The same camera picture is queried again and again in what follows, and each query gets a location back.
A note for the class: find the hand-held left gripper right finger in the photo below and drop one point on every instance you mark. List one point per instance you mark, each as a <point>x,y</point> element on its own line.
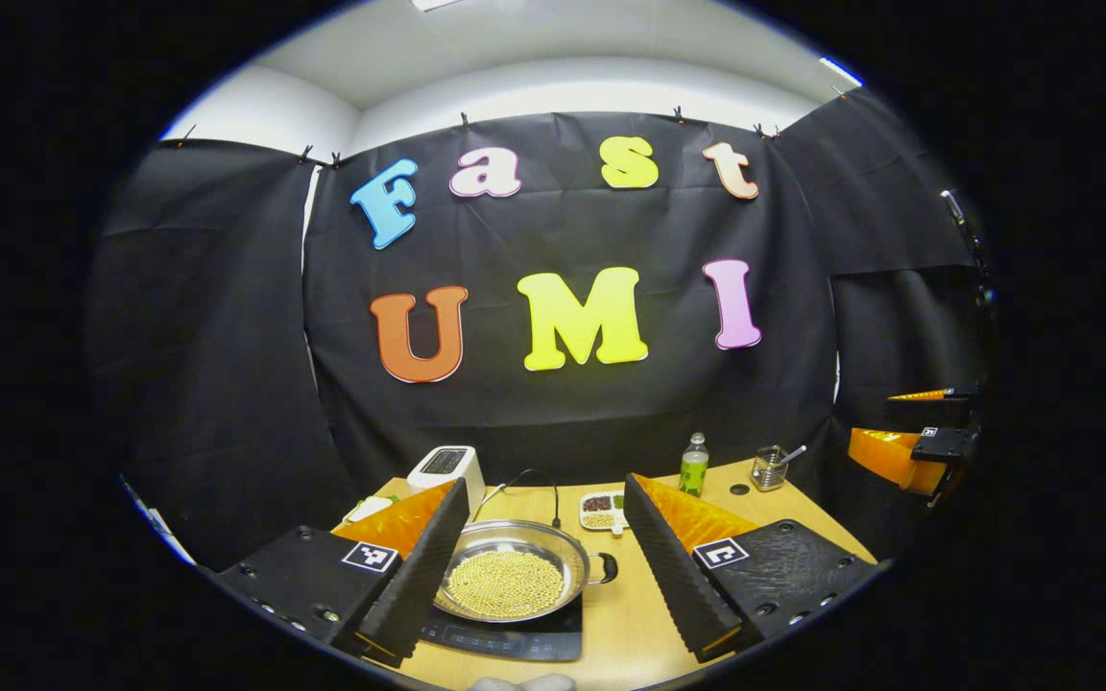
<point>678,585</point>

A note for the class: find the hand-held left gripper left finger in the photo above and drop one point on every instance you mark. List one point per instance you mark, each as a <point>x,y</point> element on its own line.
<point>414,595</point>

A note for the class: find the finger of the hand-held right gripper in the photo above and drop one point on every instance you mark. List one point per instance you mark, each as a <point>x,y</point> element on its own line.
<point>947,444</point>
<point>961,393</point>

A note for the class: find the black induction cooktop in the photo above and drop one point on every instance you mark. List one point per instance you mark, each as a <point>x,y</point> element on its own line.
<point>515,638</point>

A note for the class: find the pile of soybeans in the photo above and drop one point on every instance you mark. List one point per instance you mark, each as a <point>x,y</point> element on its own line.
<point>505,583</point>

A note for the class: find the small green plate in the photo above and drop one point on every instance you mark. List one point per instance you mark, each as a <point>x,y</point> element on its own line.
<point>392,500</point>

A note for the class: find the white bread slice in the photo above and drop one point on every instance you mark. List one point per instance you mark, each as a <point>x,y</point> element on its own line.
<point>368,509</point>

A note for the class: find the white divided bean tray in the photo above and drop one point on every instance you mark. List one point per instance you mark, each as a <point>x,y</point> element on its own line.
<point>601,511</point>

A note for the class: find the green label drink bottle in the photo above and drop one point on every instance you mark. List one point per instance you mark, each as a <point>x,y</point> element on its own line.
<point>693,470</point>

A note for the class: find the white toaster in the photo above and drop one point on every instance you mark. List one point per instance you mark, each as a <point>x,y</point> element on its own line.
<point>445,470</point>

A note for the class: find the steel spoon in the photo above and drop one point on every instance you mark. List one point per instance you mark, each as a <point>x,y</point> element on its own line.
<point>795,453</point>

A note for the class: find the dark metal pole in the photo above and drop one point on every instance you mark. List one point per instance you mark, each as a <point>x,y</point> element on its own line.
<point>961,226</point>

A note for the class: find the white ceiling light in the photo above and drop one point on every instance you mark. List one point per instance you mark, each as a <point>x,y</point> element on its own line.
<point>841,71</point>

